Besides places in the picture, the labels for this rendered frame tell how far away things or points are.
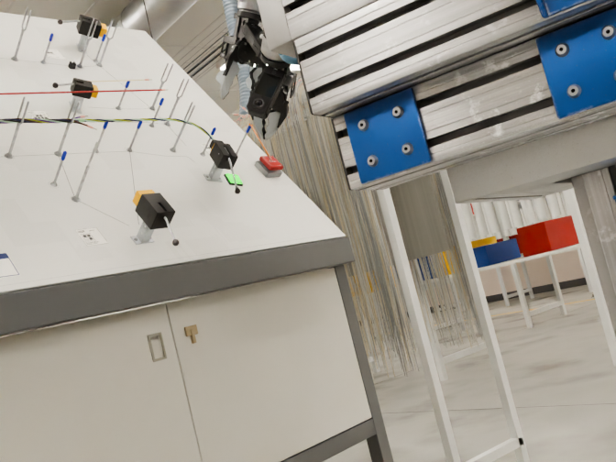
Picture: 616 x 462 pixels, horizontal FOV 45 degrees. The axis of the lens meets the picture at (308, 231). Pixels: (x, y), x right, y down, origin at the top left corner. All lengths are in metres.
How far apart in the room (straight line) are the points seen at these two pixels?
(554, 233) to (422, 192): 2.03
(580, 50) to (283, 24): 0.33
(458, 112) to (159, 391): 0.91
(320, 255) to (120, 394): 0.64
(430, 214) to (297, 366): 1.10
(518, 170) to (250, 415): 0.96
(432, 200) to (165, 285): 1.40
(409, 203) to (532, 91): 1.99
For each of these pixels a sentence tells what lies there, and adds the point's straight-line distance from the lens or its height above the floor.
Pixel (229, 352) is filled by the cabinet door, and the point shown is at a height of 0.66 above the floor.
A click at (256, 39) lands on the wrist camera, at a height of 1.34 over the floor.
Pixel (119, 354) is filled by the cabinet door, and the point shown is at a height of 0.72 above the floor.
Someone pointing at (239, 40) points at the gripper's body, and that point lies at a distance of 1.81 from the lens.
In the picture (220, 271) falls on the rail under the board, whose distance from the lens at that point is 1.60.
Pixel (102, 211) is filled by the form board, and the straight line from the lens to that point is 1.61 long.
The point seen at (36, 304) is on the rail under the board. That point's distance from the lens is 1.36.
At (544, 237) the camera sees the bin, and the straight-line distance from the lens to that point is 4.61.
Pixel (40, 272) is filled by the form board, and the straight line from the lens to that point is 1.41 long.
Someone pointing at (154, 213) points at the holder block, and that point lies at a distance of 1.49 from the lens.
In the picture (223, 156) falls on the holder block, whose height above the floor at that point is 1.12.
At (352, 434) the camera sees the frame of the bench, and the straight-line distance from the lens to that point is 1.90.
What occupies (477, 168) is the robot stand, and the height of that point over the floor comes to 0.84.
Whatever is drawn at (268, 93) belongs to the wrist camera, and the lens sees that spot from 1.58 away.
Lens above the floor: 0.74
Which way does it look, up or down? 5 degrees up
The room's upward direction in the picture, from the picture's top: 14 degrees counter-clockwise
